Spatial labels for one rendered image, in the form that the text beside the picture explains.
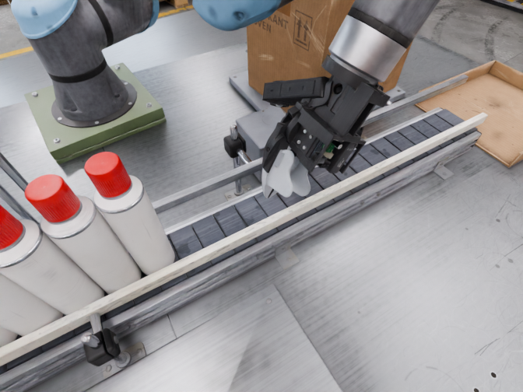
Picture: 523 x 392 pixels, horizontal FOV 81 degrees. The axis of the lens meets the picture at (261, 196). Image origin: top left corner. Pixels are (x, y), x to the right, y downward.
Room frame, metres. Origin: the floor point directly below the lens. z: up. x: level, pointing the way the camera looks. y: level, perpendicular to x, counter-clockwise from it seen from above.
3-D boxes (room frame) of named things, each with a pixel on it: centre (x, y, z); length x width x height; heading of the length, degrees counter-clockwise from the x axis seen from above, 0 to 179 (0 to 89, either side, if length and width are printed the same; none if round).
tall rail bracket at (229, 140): (0.36, 0.03, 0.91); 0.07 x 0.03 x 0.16; 30
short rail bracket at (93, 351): (0.09, 0.18, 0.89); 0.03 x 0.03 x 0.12; 30
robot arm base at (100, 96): (0.62, 0.39, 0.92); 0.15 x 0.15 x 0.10
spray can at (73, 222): (0.18, 0.20, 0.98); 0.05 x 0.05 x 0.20
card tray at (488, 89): (0.64, -0.58, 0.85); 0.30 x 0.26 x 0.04; 120
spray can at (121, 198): (0.21, 0.15, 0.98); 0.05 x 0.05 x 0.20
